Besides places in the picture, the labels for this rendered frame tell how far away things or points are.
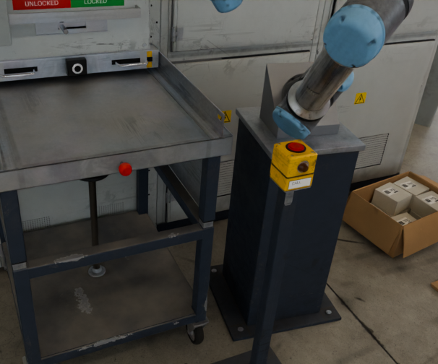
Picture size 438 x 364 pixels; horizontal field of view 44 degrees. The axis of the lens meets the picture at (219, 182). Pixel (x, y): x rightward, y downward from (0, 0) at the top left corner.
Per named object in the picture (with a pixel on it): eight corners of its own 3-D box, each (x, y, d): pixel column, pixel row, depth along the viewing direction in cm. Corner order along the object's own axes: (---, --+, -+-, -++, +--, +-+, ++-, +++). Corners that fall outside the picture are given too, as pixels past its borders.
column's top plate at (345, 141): (319, 107, 196) (319, 102, 195) (364, 150, 171) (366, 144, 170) (235, 113, 187) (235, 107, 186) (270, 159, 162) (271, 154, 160)
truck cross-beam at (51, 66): (158, 67, 180) (158, 49, 177) (-17, 83, 159) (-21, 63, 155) (153, 61, 184) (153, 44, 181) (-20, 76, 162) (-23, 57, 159)
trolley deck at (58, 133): (231, 154, 150) (233, 134, 147) (-10, 194, 126) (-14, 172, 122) (149, 66, 201) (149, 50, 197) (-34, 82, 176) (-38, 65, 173)
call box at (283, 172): (311, 188, 137) (319, 152, 131) (284, 193, 134) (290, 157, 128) (294, 172, 143) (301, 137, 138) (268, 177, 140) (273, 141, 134)
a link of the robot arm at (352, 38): (324, 114, 160) (420, 1, 108) (296, 150, 155) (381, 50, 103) (293, 89, 160) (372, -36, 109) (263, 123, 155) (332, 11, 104)
